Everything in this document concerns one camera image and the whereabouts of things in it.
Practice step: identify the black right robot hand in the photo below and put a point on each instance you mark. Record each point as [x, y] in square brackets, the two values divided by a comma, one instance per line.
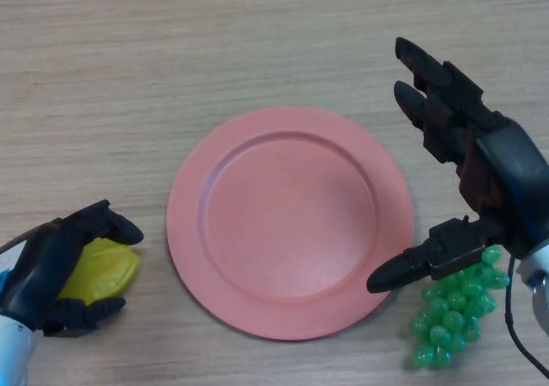
[510, 176]

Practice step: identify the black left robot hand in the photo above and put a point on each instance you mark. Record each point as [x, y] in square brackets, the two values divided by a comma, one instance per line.
[38, 270]

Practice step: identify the yellow starfruit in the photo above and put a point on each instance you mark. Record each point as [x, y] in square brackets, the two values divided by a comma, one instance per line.
[109, 274]

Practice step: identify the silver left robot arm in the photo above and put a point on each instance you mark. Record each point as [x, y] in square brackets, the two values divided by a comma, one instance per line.
[15, 356]

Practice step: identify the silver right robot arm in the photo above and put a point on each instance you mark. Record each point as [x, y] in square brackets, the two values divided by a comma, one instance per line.
[538, 270]

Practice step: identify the pink round plate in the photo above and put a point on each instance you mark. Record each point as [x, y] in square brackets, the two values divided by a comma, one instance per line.
[291, 223]

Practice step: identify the green grape bunch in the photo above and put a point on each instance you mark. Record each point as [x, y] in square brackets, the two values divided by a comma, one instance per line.
[450, 321]

